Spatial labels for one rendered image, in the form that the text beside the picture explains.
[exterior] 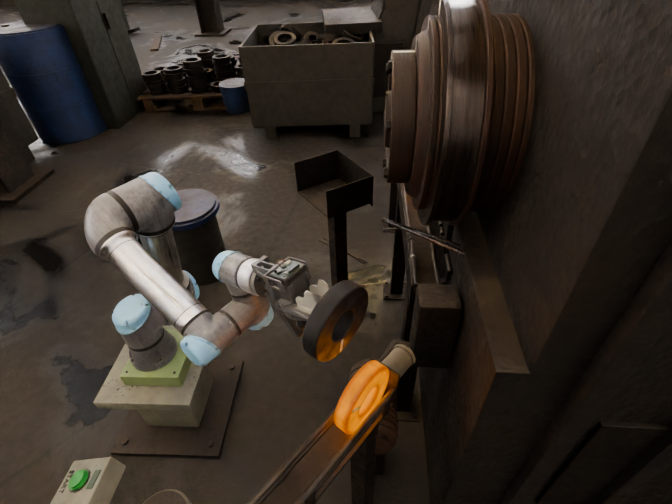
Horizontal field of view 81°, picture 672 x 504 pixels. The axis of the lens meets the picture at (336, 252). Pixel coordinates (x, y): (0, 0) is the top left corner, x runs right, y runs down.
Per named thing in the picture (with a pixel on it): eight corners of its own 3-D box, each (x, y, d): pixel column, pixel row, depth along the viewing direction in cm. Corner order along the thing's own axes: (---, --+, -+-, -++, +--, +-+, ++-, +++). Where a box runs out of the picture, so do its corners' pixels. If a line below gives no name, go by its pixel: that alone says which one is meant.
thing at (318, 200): (342, 274, 213) (337, 149, 166) (369, 305, 195) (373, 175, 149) (308, 288, 205) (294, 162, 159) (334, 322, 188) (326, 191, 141)
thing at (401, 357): (414, 368, 95) (417, 352, 92) (393, 393, 89) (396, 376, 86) (393, 355, 98) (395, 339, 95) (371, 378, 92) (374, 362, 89)
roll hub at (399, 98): (402, 149, 108) (411, 35, 90) (408, 207, 87) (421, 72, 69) (381, 149, 109) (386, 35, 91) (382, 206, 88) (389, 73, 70)
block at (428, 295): (447, 345, 109) (462, 283, 93) (451, 370, 103) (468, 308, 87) (407, 343, 110) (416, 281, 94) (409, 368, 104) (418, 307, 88)
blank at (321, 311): (373, 272, 72) (359, 264, 74) (317, 318, 62) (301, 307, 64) (364, 331, 81) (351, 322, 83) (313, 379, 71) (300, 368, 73)
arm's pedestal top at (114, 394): (97, 409, 130) (92, 402, 128) (138, 331, 155) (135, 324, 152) (192, 411, 129) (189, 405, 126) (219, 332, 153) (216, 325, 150)
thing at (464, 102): (432, 164, 121) (457, -22, 90) (455, 269, 85) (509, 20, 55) (410, 164, 121) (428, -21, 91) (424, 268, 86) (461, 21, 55)
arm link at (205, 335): (51, 205, 87) (203, 360, 79) (99, 183, 94) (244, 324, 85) (64, 235, 96) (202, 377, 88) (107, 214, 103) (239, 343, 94)
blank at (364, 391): (372, 420, 90) (360, 411, 91) (398, 360, 87) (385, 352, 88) (336, 447, 77) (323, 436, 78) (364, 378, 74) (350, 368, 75)
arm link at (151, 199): (146, 309, 135) (96, 183, 95) (182, 283, 144) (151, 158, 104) (169, 330, 131) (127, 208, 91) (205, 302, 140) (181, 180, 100)
